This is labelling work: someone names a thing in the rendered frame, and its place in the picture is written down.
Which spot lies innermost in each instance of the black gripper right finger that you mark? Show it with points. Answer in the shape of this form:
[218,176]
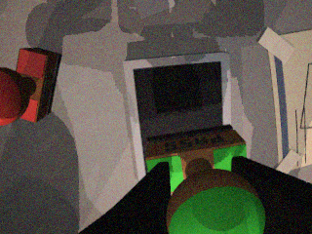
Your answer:
[287,200]

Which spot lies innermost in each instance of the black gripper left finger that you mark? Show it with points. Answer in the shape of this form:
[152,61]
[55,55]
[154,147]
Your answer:
[143,209]

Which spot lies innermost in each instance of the cream inspection card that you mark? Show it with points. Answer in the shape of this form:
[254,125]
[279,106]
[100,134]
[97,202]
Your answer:
[290,57]

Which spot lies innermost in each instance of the grey mug with cream rim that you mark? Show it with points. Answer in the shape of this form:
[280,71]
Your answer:
[31,206]

